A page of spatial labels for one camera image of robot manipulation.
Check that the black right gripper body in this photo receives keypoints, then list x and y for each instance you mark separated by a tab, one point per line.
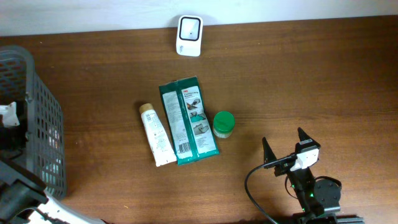
285	167

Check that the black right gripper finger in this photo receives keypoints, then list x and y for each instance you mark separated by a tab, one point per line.
269	156
306	142

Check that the green lid jar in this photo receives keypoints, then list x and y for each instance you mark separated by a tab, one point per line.
223	124

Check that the green glove package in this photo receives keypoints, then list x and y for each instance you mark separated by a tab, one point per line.
192	137

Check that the white cream tube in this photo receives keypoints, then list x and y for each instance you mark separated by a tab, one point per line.
156	135

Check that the orange tissue pack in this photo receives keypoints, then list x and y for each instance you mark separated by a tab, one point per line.
9	115

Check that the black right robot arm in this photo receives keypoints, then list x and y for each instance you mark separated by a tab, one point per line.
319	197

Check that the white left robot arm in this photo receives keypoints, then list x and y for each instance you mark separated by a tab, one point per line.
23	193

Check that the white barcode scanner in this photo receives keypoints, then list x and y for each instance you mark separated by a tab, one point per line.
189	36

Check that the grey plastic basket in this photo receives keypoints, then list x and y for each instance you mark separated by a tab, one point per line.
42	122

